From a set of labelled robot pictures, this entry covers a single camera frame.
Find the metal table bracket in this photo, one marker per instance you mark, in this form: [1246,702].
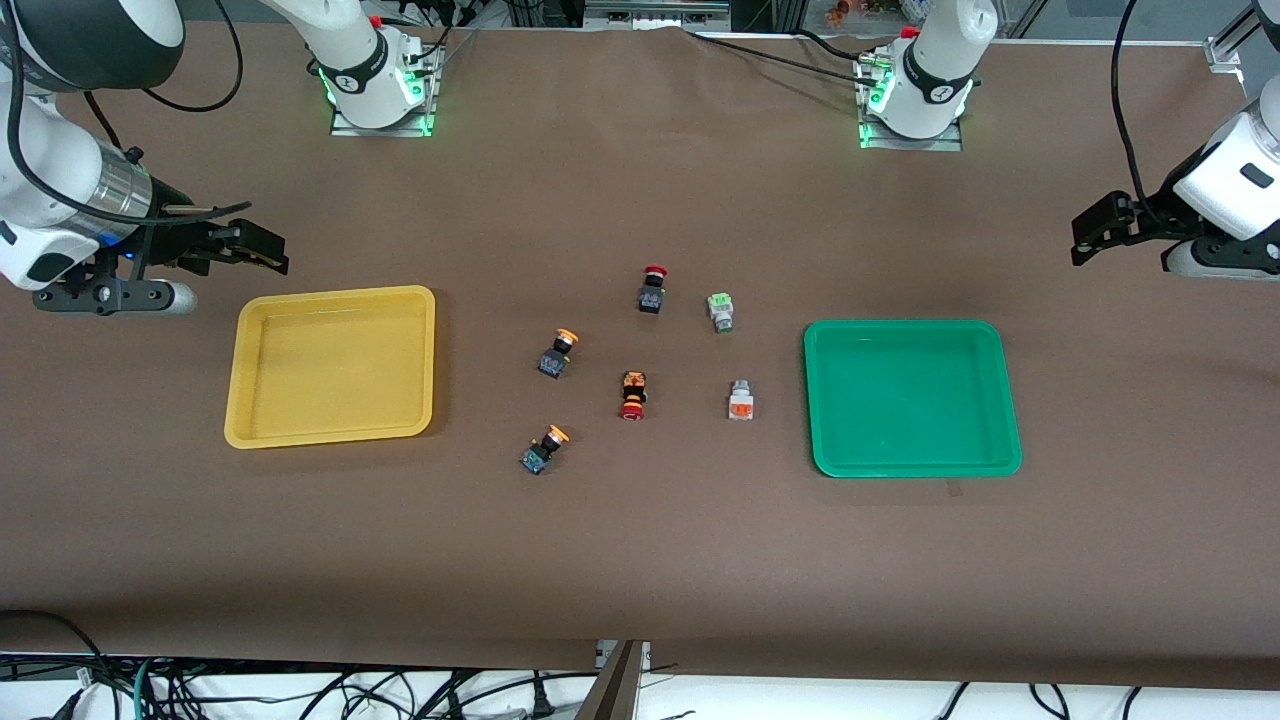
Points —
[620,685]

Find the grey button white orange base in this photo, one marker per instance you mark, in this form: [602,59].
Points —
[740,401]

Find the red button black base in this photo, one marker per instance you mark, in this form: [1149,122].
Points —
[652,290]

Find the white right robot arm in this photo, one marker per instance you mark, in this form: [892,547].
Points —
[60,160]

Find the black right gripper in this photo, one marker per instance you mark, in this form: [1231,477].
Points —
[168,241]

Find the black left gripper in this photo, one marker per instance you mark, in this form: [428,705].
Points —
[1147,217]

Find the brown table cover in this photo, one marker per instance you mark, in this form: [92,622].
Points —
[640,560]

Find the green plastic tray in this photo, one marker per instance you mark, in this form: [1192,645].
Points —
[911,398]

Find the yellow plastic tray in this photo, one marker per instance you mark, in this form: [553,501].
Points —
[330,367]

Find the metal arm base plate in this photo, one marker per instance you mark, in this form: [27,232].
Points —
[380,128]
[910,142]

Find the green button white base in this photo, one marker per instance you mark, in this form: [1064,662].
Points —
[720,312]

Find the aluminium frame corner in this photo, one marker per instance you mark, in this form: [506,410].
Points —
[1235,45]

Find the red button orange base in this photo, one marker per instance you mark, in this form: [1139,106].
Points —
[632,395]

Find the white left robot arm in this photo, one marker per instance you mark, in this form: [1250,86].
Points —
[935,70]

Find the grey metal rail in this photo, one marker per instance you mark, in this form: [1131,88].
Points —
[655,14]

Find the yellow button blue base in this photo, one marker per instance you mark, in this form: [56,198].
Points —
[543,449]
[558,353]

